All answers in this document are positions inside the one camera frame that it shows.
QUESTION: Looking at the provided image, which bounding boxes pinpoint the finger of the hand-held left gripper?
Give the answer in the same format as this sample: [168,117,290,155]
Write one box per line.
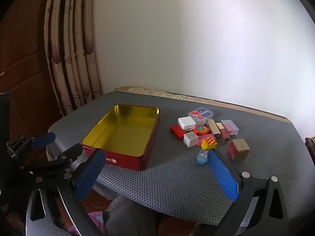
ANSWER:
[23,143,83,175]
[7,132,56,158]

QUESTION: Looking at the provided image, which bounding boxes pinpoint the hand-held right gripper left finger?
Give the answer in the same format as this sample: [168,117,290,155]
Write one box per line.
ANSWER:
[26,148,107,236]

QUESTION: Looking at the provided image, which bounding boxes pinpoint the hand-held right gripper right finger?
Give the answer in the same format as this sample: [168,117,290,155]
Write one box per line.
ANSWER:
[207,149,289,236]

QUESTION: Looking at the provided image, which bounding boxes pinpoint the small clear blue bottle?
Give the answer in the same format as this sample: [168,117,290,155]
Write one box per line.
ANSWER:
[195,149,209,166]

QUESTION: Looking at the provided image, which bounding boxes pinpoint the brown carton box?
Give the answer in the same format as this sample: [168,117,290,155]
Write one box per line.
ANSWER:
[228,139,251,162]

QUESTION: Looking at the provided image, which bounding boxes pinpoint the yellow orange striped cube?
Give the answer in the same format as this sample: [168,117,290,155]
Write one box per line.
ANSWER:
[200,138,218,151]

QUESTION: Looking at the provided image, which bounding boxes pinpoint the rose lipstick with gold cap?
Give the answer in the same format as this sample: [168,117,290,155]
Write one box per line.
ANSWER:
[217,122,232,142]

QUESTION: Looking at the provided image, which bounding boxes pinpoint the small pink box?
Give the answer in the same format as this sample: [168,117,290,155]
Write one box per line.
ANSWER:
[197,134,214,144]

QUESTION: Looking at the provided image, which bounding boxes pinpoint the white striped cube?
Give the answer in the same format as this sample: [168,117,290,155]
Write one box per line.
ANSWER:
[183,131,199,148]

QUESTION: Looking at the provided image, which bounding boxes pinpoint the clear box with pink contents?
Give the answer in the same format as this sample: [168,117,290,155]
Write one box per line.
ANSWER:
[220,120,240,136]

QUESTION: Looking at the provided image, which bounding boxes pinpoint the gold lipstick tube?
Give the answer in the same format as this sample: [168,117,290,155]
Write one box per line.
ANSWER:
[206,119,222,138]

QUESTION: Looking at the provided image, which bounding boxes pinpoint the round orange tin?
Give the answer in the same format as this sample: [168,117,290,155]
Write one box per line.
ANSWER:
[193,124,210,136]

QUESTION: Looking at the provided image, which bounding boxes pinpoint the red tin box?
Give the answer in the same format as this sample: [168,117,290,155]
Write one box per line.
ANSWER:
[81,104,161,171]

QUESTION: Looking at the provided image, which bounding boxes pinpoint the white charger cube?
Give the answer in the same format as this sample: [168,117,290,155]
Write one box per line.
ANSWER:
[178,117,197,130]

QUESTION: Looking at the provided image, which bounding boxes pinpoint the clear printed card box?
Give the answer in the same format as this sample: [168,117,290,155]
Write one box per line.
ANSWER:
[188,107,214,126]

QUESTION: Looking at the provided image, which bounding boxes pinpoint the small red box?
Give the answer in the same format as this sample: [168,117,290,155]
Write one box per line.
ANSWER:
[170,125,187,141]

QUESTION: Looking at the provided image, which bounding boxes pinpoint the pink printed cloth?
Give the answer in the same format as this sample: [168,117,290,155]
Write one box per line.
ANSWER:
[69,211,105,236]

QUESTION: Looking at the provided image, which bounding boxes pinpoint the brown wooden wardrobe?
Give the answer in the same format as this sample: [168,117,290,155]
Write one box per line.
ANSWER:
[0,0,64,138]

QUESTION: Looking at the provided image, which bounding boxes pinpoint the dark grey cloth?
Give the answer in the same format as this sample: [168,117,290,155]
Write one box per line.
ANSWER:
[103,194,160,236]

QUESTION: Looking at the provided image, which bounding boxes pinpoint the beige printed curtain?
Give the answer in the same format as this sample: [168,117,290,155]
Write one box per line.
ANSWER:
[44,0,103,116]

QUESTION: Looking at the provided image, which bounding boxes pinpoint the brown wooden object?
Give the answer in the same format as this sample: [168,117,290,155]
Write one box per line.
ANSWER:
[305,136,315,158]

